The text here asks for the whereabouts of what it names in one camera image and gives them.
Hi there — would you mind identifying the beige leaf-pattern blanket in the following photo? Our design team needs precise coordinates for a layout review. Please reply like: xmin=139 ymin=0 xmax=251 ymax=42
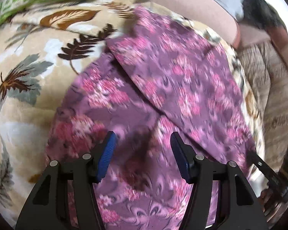
xmin=0 ymin=0 xmax=265 ymax=226

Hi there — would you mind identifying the striped brown floral quilt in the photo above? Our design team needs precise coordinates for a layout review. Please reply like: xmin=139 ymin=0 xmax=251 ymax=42
xmin=238 ymin=42 xmax=288 ymax=170

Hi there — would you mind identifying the person right hand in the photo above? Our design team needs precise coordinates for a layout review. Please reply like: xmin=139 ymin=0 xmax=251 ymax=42
xmin=258 ymin=188 xmax=288 ymax=227

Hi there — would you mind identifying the dark furry cushion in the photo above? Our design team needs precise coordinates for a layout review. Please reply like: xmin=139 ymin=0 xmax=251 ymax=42
xmin=242 ymin=0 xmax=287 ymax=31

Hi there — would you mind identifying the purple floral long-sleeve shirt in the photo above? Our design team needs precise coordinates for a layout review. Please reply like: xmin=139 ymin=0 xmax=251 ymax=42
xmin=46 ymin=7 xmax=255 ymax=229

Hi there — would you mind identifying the pink bolster cushion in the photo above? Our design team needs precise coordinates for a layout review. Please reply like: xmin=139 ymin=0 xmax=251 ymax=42
xmin=151 ymin=0 xmax=240 ymax=48

